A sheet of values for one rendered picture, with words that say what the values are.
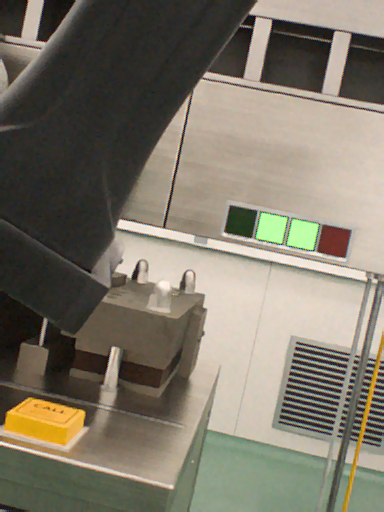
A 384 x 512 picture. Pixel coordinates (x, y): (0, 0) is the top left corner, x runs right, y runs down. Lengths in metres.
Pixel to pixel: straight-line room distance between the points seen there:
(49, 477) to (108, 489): 0.06
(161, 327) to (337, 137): 0.56
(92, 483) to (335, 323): 3.01
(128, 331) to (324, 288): 2.74
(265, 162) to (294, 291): 2.37
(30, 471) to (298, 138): 0.81
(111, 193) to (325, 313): 3.42
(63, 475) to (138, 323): 0.29
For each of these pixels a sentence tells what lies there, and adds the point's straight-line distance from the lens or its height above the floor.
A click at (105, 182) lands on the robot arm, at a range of 0.22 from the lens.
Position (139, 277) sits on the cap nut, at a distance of 1.27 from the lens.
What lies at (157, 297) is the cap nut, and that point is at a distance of 0.94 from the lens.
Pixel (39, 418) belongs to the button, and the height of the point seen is 0.92.
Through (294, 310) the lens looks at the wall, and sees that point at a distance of 3.62.
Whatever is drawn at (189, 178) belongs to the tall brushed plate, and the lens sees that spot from 1.28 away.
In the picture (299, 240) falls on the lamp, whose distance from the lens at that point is 1.26.
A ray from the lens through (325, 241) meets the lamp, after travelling 1.26.
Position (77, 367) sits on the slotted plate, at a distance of 1.02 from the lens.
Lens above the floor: 1.16
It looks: 3 degrees down
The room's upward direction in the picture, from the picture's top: 12 degrees clockwise
